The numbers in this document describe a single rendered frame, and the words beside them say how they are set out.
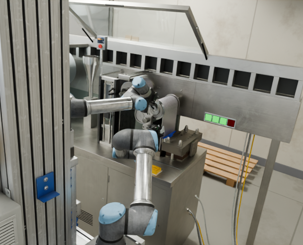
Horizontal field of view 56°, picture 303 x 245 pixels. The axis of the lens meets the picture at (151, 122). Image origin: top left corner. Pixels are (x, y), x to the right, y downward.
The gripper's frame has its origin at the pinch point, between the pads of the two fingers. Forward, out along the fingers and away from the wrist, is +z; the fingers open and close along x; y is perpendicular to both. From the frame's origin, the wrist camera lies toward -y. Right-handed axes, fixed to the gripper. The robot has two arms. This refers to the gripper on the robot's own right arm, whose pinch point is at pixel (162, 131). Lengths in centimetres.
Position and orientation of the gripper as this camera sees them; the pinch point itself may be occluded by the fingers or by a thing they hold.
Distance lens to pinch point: 213.4
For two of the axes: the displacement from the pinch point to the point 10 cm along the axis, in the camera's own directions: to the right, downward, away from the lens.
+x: -8.6, -2.4, 4.6
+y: 0.9, -9.4, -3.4
